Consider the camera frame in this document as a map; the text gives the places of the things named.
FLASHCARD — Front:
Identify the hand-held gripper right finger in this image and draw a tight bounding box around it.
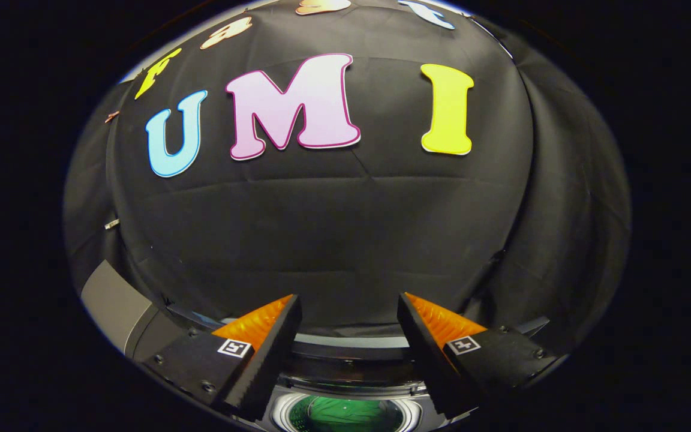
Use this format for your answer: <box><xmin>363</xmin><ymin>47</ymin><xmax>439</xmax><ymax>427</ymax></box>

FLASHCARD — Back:
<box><xmin>397</xmin><ymin>292</ymin><xmax>562</xmax><ymax>421</ymax></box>

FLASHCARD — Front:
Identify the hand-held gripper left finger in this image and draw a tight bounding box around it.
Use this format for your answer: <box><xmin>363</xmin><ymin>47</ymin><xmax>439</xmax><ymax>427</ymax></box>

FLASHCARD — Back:
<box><xmin>142</xmin><ymin>294</ymin><xmax>303</xmax><ymax>422</ymax></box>

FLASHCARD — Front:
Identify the grey washing machine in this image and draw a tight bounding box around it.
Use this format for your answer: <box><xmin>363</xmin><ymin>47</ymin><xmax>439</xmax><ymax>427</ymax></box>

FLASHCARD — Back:
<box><xmin>124</xmin><ymin>300</ymin><xmax>553</xmax><ymax>432</ymax></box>

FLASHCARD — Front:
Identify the green polo shirt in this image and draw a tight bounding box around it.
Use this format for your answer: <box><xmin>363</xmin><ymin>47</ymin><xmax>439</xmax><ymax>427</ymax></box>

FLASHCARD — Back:
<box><xmin>289</xmin><ymin>395</ymin><xmax>407</xmax><ymax>432</ymax></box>

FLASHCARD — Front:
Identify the black backdrop cloth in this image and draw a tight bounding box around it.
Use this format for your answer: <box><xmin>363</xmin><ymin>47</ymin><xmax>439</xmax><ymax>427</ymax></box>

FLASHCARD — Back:
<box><xmin>64</xmin><ymin>0</ymin><xmax>631</xmax><ymax>356</ymax></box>

